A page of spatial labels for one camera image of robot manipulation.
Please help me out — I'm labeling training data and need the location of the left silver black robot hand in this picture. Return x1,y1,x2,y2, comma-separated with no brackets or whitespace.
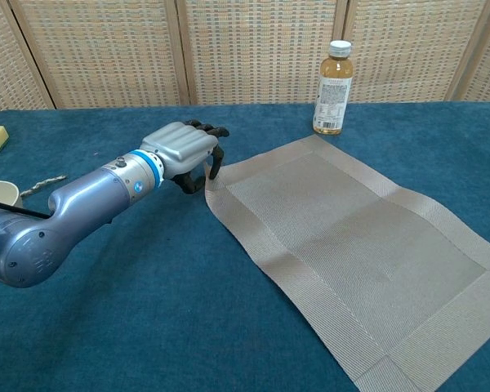
140,118,230,194

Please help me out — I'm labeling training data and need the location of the white ceramic bowl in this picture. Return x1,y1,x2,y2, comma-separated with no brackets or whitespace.
0,180,25,209

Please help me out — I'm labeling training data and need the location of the beige woven placemat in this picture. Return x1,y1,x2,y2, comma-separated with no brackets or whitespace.
203,134,490,392

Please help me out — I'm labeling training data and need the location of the bamboo folding screen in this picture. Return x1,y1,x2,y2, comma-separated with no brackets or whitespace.
0,0,490,118

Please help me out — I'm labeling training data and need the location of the tea bottle with white cap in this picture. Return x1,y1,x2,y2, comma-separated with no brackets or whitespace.
312,39,355,136

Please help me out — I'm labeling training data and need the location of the blue carpet table cover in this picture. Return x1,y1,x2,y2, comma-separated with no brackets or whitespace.
0,100,490,392

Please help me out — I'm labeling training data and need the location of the braided white rope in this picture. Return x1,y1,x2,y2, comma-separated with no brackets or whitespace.
20,174,69,200

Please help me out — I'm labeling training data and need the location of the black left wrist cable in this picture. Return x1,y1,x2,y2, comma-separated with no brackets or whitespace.
0,197,52,220

